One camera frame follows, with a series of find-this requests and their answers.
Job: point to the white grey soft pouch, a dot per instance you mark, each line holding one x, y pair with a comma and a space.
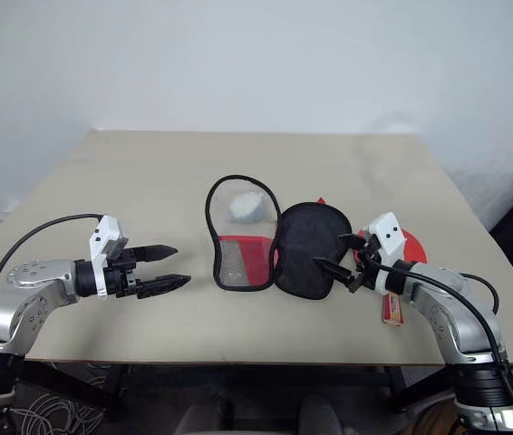
246, 206

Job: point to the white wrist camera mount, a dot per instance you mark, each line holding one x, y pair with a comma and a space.
388, 235
102, 231

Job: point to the black table frame leg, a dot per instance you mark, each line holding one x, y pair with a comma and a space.
413, 385
70, 385

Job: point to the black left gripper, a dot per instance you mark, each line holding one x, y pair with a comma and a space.
122, 276

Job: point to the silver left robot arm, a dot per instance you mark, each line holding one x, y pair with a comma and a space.
21, 290

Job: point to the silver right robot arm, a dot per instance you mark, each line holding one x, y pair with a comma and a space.
456, 303

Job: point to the white wall socket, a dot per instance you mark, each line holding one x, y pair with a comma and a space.
12, 205

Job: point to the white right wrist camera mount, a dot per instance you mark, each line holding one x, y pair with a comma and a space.
388, 235

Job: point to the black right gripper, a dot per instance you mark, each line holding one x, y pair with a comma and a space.
367, 267

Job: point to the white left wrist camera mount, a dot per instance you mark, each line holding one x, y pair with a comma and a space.
102, 231

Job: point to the dark rounded shape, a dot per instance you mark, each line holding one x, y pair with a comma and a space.
320, 417
206, 421

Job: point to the red mesh bag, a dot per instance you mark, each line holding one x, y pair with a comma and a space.
304, 240

